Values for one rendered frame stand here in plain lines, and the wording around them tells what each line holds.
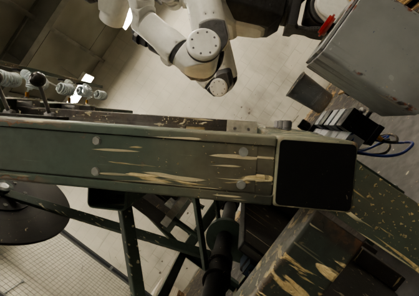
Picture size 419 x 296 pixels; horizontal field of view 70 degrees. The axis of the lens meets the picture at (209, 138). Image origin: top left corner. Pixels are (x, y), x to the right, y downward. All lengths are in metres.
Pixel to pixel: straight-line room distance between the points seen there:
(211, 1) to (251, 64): 5.67
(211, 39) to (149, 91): 5.87
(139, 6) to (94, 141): 0.37
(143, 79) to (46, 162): 6.09
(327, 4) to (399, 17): 0.50
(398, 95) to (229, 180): 0.28
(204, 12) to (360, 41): 0.39
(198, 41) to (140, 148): 0.30
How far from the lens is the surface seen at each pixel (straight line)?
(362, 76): 0.50
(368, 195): 0.52
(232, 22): 0.98
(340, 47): 0.50
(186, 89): 6.38
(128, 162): 0.51
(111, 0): 0.82
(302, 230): 0.51
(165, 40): 0.73
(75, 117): 1.43
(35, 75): 0.85
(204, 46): 0.69
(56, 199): 2.15
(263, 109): 6.28
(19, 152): 0.61
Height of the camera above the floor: 0.96
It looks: 4 degrees up
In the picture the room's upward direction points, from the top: 55 degrees counter-clockwise
